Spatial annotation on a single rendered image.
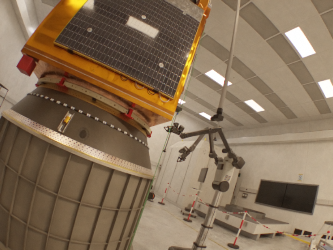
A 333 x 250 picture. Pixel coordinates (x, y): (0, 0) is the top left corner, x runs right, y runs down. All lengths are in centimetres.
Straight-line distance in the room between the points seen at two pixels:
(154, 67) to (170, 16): 78
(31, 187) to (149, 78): 143
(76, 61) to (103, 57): 26
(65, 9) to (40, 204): 186
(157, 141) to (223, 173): 849
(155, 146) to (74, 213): 928
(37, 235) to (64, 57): 157
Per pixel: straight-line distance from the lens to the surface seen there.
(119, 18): 200
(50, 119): 162
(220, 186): 236
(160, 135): 1069
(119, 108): 177
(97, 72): 170
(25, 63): 186
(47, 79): 207
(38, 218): 165
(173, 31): 214
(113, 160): 154
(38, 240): 175
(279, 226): 705
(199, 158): 796
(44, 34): 197
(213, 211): 245
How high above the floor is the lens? 124
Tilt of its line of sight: 15 degrees up
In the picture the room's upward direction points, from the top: 19 degrees clockwise
